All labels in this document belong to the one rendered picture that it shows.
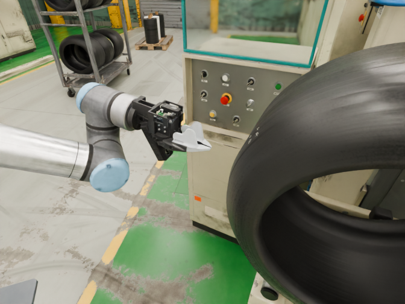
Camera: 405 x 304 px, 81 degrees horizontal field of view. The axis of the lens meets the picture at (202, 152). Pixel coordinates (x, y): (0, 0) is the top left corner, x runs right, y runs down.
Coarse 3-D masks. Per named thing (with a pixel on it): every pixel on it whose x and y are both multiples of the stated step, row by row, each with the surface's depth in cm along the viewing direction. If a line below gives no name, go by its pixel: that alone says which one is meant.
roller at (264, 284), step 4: (264, 280) 62; (264, 284) 61; (268, 284) 60; (264, 288) 60; (268, 288) 59; (272, 288) 59; (260, 292) 61; (264, 292) 60; (268, 292) 59; (272, 292) 59; (276, 292) 59; (264, 296) 61; (268, 296) 60; (272, 296) 59; (276, 296) 59; (272, 300) 60
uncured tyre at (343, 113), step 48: (384, 48) 39; (288, 96) 43; (336, 96) 31; (384, 96) 28; (288, 144) 34; (336, 144) 30; (384, 144) 27; (240, 192) 43; (288, 192) 72; (240, 240) 50; (288, 240) 68; (336, 240) 70; (384, 240) 66; (288, 288) 51; (336, 288) 60; (384, 288) 58
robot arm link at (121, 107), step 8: (120, 96) 59; (128, 96) 59; (112, 104) 58; (120, 104) 58; (128, 104) 57; (112, 112) 58; (120, 112) 57; (128, 112) 58; (112, 120) 59; (120, 120) 58; (128, 128) 61
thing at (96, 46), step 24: (48, 0) 303; (72, 0) 298; (96, 0) 336; (120, 0) 393; (48, 24) 308; (72, 24) 304; (72, 48) 365; (96, 48) 339; (120, 48) 412; (72, 72) 357; (96, 72) 341; (120, 72) 412; (72, 96) 375
